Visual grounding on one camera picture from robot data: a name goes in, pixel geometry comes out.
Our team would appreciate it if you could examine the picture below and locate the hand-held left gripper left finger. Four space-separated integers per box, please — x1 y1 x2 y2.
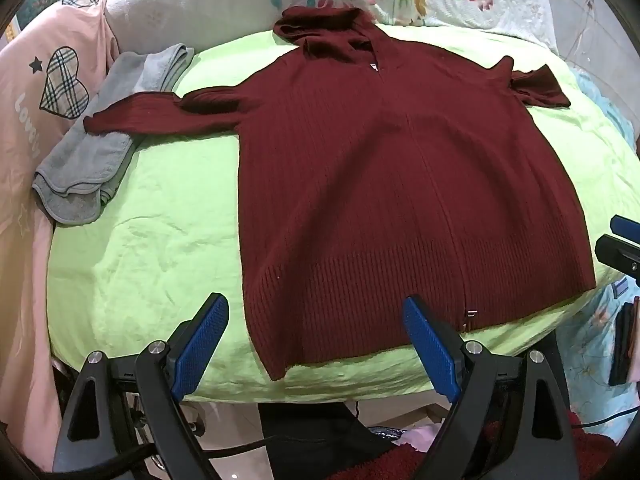
52 292 230 480

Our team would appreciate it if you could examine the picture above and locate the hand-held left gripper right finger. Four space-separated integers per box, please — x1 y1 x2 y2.
402 296 586 480

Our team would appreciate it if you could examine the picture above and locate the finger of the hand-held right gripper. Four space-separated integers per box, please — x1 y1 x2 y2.
611 214 640 237
595 232 640 281

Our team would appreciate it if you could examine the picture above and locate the dark red knit sweater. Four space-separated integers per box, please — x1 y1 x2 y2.
82 6 598 381

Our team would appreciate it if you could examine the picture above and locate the dark flat object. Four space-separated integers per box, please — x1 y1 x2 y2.
608 296 640 387

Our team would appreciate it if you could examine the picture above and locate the light green bed sheet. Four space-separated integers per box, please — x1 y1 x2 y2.
46 24 640 406

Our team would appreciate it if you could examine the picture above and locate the dark cloth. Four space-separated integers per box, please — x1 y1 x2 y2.
257 401 401 480

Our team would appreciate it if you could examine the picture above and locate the grey towel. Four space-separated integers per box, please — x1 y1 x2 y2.
32 44 195 225

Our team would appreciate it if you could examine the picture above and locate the pink quilt with plaid hearts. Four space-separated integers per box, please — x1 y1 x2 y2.
0 0 121 471

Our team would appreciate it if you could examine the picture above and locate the white floral blanket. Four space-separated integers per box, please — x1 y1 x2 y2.
102 0 561 58

